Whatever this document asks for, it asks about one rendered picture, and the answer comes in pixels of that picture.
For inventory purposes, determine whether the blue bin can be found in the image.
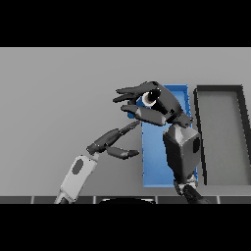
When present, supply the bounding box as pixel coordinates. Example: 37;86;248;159
136;83;199;188

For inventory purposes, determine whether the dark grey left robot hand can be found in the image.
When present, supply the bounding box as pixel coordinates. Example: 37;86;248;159
85;120;142;161

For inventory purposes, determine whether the dark grey bin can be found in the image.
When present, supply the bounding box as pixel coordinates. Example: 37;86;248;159
193;84;251;187

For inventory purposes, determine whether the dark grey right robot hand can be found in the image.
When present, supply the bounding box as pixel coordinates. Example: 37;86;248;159
112;80;194;129

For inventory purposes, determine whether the blue pipe with pale ring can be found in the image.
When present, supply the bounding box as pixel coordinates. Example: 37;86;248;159
126;90;162;120

